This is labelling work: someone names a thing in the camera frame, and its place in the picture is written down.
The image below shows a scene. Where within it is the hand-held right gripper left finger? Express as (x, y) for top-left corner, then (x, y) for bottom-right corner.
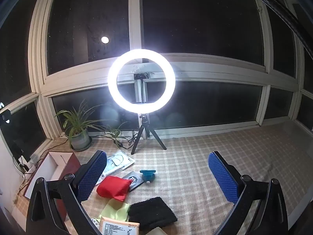
(26, 150), (108, 235)

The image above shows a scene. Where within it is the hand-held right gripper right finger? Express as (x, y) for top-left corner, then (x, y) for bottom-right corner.
(208, 151), (289, 235)

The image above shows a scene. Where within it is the red and white cardboard box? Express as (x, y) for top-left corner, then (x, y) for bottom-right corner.
(24, 151), (82, 222)

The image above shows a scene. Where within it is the yellow-green cloth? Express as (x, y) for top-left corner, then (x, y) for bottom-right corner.
(101, 198), (131, 222)

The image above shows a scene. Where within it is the orange tissue packet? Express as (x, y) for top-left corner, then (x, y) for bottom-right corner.
(99, 216), (140, 235)

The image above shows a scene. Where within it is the black fuzzy glove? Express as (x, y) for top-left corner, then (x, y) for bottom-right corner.
(128, 197), (178, 231)

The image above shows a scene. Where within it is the red cloth pouch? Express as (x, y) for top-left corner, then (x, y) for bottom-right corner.
(96, 175), (133, 202)

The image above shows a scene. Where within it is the checked tablecloth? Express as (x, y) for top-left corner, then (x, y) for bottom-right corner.
(15, 125), (313, 235)

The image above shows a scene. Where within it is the white face mask packet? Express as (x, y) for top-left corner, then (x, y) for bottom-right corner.
(95, 150), (136, 185)

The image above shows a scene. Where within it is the potted spider plant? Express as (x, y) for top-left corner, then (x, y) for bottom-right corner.
(55, 100), (105, 151)

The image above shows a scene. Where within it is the black flat packet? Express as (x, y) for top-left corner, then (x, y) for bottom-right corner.
(122, 171), (145, 192)

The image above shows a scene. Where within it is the small green plant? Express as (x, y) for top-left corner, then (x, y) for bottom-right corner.
(101, 122), (129, 144)

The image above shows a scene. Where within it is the teal plastic toy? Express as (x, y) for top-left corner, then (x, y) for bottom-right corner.
(140, 169), (157, 184)

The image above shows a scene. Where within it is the black mini tripod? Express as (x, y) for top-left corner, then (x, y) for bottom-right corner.
(131, 114), (167, 155)

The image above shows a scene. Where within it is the pale yellow cloth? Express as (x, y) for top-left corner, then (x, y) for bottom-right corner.
(144, 226), (167, 235)

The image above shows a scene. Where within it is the phone holder on gooseneck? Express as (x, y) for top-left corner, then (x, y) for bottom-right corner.
(133, 72), (150, 103)

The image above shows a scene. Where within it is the black ring light cable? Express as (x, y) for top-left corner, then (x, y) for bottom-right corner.
(89, 130), (140, 150)

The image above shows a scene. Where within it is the white ring light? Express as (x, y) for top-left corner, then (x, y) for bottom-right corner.
(108, 48), (176, 116)

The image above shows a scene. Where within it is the white window frame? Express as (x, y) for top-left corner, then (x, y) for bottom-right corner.
(27, 0), (313, 140)

